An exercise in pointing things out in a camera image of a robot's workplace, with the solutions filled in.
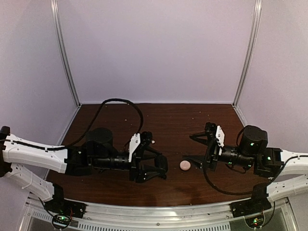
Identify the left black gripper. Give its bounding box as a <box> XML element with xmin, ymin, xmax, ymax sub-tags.
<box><xmin>92</xmin><ymin>147</ymin><xmax>166</xmax><ymax>183</ymax></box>

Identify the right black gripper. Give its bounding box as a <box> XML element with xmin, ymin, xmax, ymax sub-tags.
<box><xmin>182</xmin><ymin>131</ymin><xmax>255</xmax><ymax>174</ymax></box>

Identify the black earbud charging case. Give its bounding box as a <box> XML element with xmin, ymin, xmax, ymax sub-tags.
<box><xmin>154</xmin><ymin>155</ymin><xmax>168</xmax><ymax>172</ymax></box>

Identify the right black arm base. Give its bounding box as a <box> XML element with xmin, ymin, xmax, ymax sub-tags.
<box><xmin>230</xmin><ymin>183</ymin><xmax>272</xmax><ymax>218</ymax></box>

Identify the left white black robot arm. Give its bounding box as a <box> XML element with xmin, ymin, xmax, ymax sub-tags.
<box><xmin>0</xmin><ymin>126</ymin><xmax>168</xmax><ymax>214</ymax></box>

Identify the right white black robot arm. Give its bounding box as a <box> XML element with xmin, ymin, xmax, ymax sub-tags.
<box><xmin>180</xmin><ymin>122</ymin><xmax>308</xmax><ymax>196</ymax></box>

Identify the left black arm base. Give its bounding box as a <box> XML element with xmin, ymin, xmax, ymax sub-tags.
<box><xmin>44</xmin><ymin>184</ymin><xmax>86</xmax><ymax>218</ymax></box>

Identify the round white case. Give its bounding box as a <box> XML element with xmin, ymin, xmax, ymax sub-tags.
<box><xmin>180</xmin><ymin>160</ymin><xmax>191</xmax><ymax>171</ymax></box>

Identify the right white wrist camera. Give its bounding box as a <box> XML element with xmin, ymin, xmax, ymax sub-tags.
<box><xmin>215</xmin><ymin>125</ymin><xmax>225</xmax><ymax>155</ymax></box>

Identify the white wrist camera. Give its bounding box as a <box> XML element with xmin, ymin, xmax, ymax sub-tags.
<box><xmin>215</xmin><ymin>125</ymin><xmax>225</xmax><ymax>155</ymax></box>
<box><xmin>128</xmin><ymin>133</ymin><xmax>141</xmax><ymax>163</ymax></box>

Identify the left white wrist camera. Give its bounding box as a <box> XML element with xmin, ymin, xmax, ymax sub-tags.
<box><xmin>128</xmin><ymin>133</ymin><xmax>141</xmax><ymax>163</ymax></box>

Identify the right black braided cable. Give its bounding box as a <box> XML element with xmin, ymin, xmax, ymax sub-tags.
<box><xmin>202</xmin><ymin>141</ymin><xmax>256</xmax><ymax>196</ymax></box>

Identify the black braided cable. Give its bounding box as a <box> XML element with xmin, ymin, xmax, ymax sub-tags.
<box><xmin>64</xmin><ymin>98</ymin><xmax>144</xmax><ymax>147</ymax></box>
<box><xmin>202</xmin><ymin>141</ymin><xmax>256</xmax><ymax>196</ymax></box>

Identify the left black braided cable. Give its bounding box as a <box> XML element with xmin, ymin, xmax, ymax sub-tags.
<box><xmin>64</xmin><ymin>98</ymin><xmax>144</xmax><ymax>147</ymax></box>

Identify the front aluminium rail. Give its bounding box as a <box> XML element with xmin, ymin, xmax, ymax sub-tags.
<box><xmin>17</xmin><ymin>193</ymin><xmax>299</xmax><ymax>231</ymax></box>

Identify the right aluminium frame post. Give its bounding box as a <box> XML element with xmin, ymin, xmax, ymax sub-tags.
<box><xmin>232</xmin><ymin>0</ymin><xmax>262</xmax><ymax>108</ymax></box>

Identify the aluminium frame post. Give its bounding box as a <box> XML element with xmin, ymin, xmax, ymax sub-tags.
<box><xmin>232</xmin><ymin>0</ymin><xmax>262</xmax><ymax>108</ymax></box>
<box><xmin>50</xmin><ymin>0</ymin><xmax>81</xmax><ymax>107</ymax></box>

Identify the left aluminium frame post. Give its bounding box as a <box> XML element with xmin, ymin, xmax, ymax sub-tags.
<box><xmin>50</xmin><ymin>0</ymin><xmax>81</xmax><ymax>107</ymax></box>

